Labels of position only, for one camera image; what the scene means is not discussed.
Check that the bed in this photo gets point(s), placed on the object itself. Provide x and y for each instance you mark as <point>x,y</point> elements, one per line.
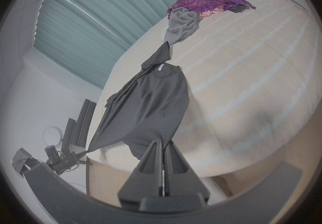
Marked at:
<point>239,79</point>

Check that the black chest of drawers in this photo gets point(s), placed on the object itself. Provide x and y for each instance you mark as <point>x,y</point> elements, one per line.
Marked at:
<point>83,122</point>

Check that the small black garment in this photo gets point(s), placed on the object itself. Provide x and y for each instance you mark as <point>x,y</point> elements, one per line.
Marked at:
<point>237,9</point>

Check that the pink garment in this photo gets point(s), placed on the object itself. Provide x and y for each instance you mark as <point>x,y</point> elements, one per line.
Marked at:
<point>210,11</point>

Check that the black T-shirt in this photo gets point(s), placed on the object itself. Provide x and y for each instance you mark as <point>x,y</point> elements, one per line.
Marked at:
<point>151,102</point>

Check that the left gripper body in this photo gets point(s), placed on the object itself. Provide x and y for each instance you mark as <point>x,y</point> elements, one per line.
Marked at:
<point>70,161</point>

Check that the grey garment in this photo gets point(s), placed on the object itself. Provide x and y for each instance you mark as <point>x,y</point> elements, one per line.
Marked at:
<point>182,23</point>

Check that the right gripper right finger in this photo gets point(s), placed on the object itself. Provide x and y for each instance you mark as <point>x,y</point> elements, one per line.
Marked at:
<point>186,182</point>

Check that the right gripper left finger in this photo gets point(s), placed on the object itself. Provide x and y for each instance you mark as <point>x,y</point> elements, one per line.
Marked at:
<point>140,185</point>

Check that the white trash bin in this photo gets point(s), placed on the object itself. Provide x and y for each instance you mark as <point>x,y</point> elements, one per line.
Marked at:
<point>52,135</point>

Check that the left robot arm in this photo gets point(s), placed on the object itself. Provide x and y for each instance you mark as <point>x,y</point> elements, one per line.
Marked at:
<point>52,157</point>

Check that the purple satin garment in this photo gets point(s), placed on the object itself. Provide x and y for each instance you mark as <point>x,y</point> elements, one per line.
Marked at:
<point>198,0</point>

